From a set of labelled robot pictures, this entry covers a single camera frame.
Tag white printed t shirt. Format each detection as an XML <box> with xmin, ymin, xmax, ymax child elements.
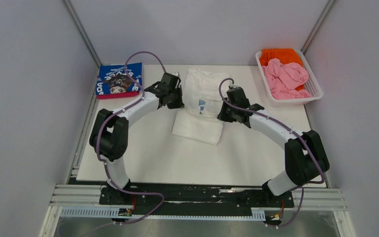
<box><xmin>171</xmin><ymin>69</ymin><xmax>230</xmax><ymax>146</ymax></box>

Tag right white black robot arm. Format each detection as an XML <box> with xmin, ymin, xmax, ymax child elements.
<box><xmin>217</xmin><ymin>85</ymin><xmax>330</xmax><ymax>206</ymax></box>

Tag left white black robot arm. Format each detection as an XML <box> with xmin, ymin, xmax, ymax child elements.
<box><xmin>89</xmin><ymin>72</ymin><xmax>184</xmax><ymax>204</ymax></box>

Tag blue folded graphic t shirt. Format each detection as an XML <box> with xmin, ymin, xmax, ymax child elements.
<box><xmin>95</xmin><ymin>63</ymin><xmax>143</xmax><ymax>99</ymax></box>

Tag pink crumpled t shirt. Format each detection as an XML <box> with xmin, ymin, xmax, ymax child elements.
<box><xmin>262</xmin><ymin>58</ymin><xmax>311</xmax><ymax>100</ymax></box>

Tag orange t shirt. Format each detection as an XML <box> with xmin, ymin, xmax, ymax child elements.
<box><xmin>259</xmin><ymin>48</ymin><xmax>305</xmax><ymax>91</ymax></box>

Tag white plastic basket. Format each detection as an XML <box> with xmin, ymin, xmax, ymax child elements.
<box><xmin>255</xmin><ymin>49</ymin><xmax>323</xmax><ymax>107</ymax></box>

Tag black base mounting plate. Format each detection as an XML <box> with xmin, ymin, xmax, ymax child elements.
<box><xmin>99</xmin><ymin>182</ymin><xmax>294</xmax><ymax>215</ymax></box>

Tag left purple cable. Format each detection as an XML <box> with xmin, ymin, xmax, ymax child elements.
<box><xmin>96</xmin><ymin>51</ymin><xmax>165</xmax><ymax>226</ymax></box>

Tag purple cable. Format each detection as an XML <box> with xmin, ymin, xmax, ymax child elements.
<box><xmin>218</xmin><ymin>78</ymin><xmax>326</xmax><ymax>229</ymax></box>
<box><xmin>96</xmin><ymin>51</ymin><xmax>165</xmax><ymax>226</ymax></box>

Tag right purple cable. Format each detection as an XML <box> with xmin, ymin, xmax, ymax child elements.
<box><xmin>218</xmin><ymin>78</ymin><xmax>326</xmax><ymax>229</ymax></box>

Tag aluminium frame rail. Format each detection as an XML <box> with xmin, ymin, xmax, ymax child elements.
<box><xmin>39</xmin><ymin>185</ymin><xmax>355</xmax><ymax>237</ymax></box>

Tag white slotted cable duct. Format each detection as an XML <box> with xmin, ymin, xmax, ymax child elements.
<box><xmin>60</xmin><ymin>206</ymin><xmax>266</xmax><ymax>221</ymax></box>

